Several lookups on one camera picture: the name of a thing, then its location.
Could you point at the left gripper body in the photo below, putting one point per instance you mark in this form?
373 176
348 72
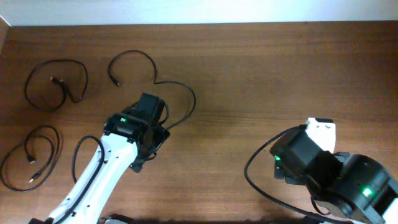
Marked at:
160 135

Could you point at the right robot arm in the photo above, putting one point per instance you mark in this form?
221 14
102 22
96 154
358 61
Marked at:
349 186

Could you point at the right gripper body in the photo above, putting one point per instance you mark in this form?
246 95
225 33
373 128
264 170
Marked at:
285 176

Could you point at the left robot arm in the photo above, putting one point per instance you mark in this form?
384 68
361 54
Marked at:
130 138

